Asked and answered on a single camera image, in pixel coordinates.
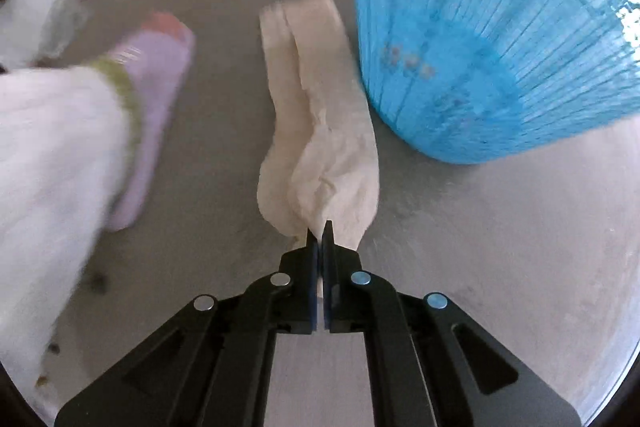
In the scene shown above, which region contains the white sack under shelf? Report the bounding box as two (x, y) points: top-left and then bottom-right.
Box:
(1, 0), (89, 72)

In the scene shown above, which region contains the beige paper towel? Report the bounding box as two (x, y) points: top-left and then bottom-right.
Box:
(257, 0), (380, 249)

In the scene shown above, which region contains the blue plastic waste basket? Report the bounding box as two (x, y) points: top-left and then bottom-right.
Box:
(355, 0), (639, 165)

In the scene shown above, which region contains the purple slipper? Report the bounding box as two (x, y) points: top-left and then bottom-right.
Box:
(107, 12), (195, 231)

